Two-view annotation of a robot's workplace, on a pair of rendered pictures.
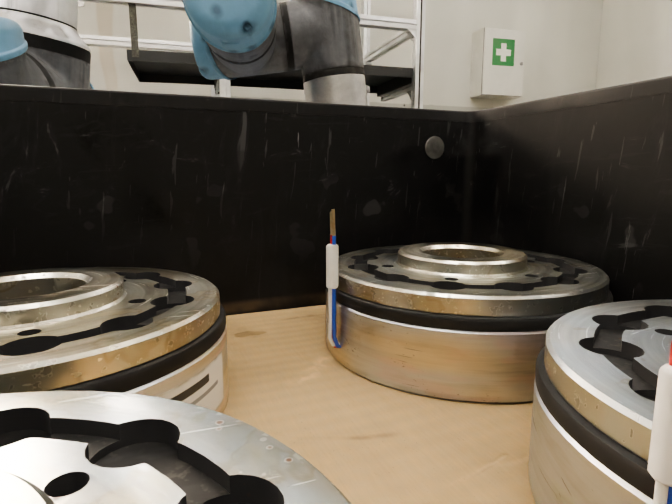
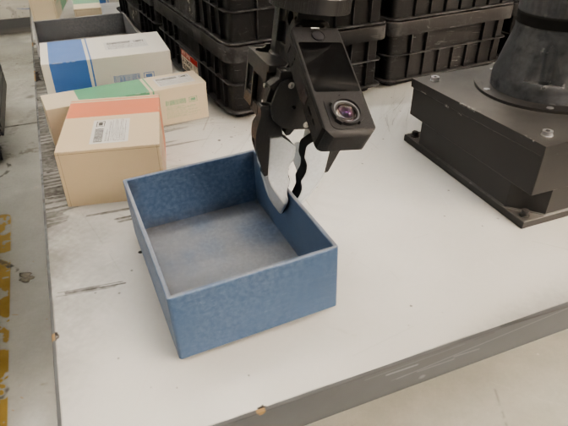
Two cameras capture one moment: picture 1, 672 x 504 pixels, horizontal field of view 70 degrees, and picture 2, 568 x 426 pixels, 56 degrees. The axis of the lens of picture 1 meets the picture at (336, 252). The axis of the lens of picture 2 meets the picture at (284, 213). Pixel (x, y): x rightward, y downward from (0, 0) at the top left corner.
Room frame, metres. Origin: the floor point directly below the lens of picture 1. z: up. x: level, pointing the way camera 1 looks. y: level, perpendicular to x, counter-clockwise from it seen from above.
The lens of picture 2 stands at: (1.09, -0.07, 1.06)
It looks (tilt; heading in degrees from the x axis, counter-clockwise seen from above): 34 degrees down; 175
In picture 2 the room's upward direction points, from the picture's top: straight up
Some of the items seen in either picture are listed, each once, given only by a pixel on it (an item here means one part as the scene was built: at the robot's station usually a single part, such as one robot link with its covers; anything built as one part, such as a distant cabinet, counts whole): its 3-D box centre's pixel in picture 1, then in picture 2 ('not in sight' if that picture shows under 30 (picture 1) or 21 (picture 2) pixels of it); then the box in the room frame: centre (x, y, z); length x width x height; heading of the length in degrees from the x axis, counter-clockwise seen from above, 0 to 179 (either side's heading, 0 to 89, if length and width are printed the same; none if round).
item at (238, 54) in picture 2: not in sight; (260, 40); (0.05, -0.02, 0.76); 0.40 x 0.30 x 0.12; 22
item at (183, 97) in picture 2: not in sight; (128, 106); (0.28, -0.24, 0.73); 0.24 x 0.06 x 0.06; 112
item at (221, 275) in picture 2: not in sight; (223, 238); (0.66, -0.09, 0.75); 0.20 x 0.15 x 0.07; 18
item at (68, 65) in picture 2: not in sight; (108, 73); (0.16, -0.29, 0.74); 0.20 x 0.12 x 0.09; 106
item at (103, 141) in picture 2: not in sight; (117, 146); (0.43, -0.23, 0.74); 0.16 x 0.12 x 0.07; 6
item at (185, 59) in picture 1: (277, 77); not in sight; (2.24, 0.26, 1.32); 1.20 x 0.45 x 0.06; 107
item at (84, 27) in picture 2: not in sight; (89, 44); (-0.08, -0.38, 0.73); 0.27 x 0.20 x 0.05; 18
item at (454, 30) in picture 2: not in sight; (387, 21); (-0.07, 0.26, 0.76); 0.40 x 0.30 x 0.12; 22
